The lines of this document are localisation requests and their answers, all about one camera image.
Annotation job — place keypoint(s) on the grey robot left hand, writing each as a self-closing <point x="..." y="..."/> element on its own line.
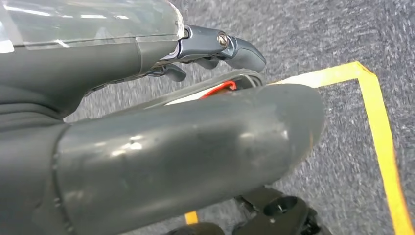
<point x="178" y="155"/>

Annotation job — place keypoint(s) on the black robot left foot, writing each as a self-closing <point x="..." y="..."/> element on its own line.
<point x="278" y="214"/>

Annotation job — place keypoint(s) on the yellow floor tape marking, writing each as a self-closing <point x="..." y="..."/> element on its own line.
<point x="382" y="146"/>

